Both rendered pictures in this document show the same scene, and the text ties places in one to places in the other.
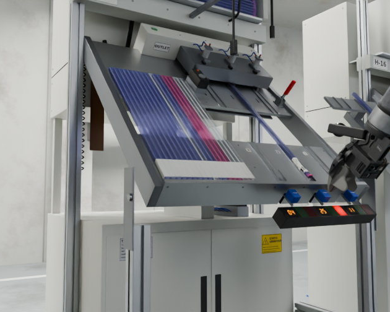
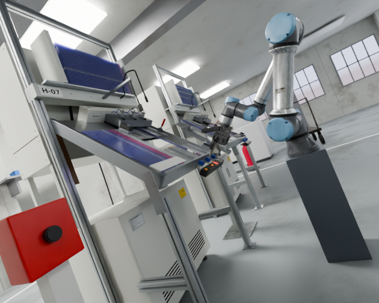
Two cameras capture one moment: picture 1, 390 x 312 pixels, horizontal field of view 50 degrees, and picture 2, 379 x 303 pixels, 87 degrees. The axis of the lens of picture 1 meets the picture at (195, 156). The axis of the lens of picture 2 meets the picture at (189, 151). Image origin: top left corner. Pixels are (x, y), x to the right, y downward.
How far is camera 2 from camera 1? 0.42 m
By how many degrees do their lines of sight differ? 33
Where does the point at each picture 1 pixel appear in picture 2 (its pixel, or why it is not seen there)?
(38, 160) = not seen: outside the picture
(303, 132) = (176, 140)
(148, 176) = (154, 173)
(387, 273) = not seen: hidden behind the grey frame
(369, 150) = (223, 133)
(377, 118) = (224, 119)
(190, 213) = (144, 195)
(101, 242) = (121, 226)
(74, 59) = (49, 133)
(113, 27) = (57, 112)
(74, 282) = (101, 261)
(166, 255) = (150, 217)
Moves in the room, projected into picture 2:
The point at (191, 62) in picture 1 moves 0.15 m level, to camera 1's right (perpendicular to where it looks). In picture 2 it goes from (118, 120) to (140, 115)
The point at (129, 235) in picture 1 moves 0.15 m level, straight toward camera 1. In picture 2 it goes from (161, 205) to (184, 202)
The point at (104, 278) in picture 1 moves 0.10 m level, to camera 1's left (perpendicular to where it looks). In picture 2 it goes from (130, 245) to (108, 258)
